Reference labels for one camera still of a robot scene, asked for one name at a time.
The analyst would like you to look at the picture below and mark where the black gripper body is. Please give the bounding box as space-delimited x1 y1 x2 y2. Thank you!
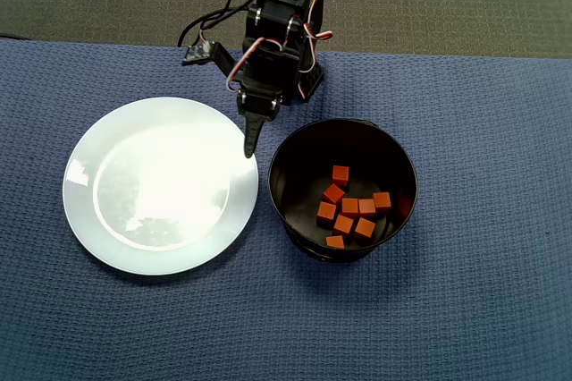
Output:
236 38 299 122

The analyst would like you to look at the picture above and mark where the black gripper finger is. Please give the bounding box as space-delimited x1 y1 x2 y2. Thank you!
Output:
243 115 274 158

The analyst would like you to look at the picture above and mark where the white round plate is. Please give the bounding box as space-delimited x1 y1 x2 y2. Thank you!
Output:
62 97 260 277

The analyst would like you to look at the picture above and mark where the black metal bucket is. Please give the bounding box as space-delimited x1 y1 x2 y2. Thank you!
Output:
266 117 420 265

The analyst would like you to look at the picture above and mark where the blue woven table cloth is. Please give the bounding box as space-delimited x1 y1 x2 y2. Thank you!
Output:
0 38 572 381

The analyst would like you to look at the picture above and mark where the small camera circuit board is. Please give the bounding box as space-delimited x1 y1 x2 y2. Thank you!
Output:
181 40 215 67

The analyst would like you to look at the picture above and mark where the thin black camera cable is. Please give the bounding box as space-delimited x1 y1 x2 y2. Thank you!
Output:
177 0 269 49

